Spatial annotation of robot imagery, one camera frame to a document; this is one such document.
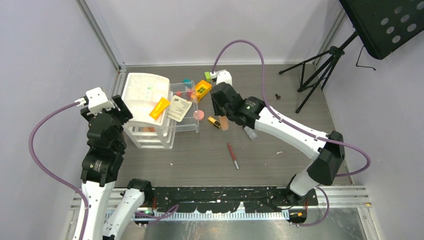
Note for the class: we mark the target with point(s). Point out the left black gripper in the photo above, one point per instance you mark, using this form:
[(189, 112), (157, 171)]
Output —
[(121, 109)]

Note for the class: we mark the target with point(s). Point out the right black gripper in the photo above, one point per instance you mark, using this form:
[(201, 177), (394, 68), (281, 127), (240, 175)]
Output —
[(217, 111)]

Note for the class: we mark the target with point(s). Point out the foundation tube grey cap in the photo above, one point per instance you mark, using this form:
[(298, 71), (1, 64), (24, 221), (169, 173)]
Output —
[(224, 123)]

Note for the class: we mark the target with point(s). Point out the gold black lipstick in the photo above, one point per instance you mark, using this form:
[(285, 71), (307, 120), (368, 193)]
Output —
[(214, 122)]

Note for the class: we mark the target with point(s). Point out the small pink round puff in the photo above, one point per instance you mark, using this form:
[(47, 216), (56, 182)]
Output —
[(199, 115)]

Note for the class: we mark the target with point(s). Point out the clear plastic drawer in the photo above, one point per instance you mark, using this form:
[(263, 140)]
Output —
[(188, 123)]

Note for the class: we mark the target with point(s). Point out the red makeup pencil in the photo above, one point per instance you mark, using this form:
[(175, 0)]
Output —
[(233, 156)]

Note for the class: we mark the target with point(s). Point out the orange cream tube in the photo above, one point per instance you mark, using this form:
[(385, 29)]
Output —
[(159, 108)]

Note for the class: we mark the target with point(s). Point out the white plastic drawer organizer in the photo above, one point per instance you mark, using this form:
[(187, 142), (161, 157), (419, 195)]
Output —
[(141, 93)]

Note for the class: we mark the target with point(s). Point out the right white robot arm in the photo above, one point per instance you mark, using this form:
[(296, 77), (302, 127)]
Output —
[(326, 156)]

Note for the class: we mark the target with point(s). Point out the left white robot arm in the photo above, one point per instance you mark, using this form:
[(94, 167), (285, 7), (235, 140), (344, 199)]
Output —
[(92, 223)]

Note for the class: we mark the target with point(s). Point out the yellow toy block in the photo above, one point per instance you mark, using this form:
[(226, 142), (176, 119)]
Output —
[(201, 89)]

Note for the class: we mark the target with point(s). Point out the green toy block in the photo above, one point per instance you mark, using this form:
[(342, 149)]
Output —
[(207, 76)]

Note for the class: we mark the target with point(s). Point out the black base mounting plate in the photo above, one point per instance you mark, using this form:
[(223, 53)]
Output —
[(254, 199)]

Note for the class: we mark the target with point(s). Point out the black tripod stand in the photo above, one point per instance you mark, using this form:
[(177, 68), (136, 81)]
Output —
[(381, 25)]

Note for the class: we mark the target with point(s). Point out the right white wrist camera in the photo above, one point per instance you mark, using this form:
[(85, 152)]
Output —
[(222, 76)]

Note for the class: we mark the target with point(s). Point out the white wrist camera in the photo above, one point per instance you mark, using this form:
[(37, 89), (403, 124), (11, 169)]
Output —
[(222, 76), (96, 100)]

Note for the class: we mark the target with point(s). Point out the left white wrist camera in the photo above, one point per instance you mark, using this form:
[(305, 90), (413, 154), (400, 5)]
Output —
[(96, 100)]

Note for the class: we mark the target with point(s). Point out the aluminium rail frame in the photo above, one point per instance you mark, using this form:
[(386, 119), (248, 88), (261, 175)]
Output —
[(331, 197)]

